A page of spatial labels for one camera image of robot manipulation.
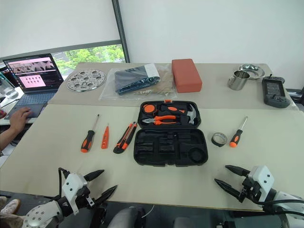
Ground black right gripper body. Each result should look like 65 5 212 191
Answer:
238 174 262 204

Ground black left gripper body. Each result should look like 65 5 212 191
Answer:
75 181 96 211

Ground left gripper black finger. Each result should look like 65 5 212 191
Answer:
84 169 105 182
93 185 118 208

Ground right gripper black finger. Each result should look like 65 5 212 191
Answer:
214 178 242 198
225 165 251 177

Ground short orange black screwdriver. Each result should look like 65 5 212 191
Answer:
228 116 249 148

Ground long orange black screwdriver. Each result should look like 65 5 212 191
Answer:
80 114 100 153

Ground black electrical tape roll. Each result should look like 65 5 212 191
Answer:
211 132 228 148

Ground orange voltage tester pen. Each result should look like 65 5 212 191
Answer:
101 123 111 150

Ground orange black utility knife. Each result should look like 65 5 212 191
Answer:
113 121 138 154

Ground black tool case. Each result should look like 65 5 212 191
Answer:
133 100 209 167

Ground person's bare hand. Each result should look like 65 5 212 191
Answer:
9 106 33 134

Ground large dark rounded shape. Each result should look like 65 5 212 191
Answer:
90 206 147 228

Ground pink white shoe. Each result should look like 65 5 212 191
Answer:
0 196 22 220

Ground clear plastic bag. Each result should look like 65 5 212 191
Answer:
98 63 178 101

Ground orange black tape measure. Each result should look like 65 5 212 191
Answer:
142 104 157 114

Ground black handheld remote controller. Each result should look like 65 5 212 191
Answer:
261 75 291 109

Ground stainless steel mug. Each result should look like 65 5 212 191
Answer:
227 70 251 91

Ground black office chair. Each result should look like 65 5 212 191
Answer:
285 86 304 106

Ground round perforated metal plate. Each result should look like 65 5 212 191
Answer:
66 68 106 92

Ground stainless steel dish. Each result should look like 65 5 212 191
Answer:
238 63 266 81

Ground dark blue folded garment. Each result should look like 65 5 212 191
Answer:
114 66 160 96

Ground red-orange rectangular block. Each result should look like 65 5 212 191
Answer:
171 58 203 94

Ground grey open laptop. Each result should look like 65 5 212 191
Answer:
2 53 65 120

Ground clear glass bottle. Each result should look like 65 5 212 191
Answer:
0 71 20 102

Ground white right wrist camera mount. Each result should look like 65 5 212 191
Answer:
247 165 275 205

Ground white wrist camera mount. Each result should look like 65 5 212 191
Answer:
247 165 275 205
61 173 89 216

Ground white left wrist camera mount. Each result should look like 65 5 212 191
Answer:
61 173 89 216

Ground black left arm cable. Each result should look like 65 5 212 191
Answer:
57 167 72 188

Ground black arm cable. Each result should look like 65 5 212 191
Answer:
57 167 72 188
260 199 304 211

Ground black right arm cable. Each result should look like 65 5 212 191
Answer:
260 199 304 211

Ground thin white wire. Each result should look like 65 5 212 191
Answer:
142 205 155 218

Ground claw hammer orange black handle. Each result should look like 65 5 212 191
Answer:
161 104 199 125

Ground orange handled pliers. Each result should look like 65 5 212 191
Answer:
142 115 184 126

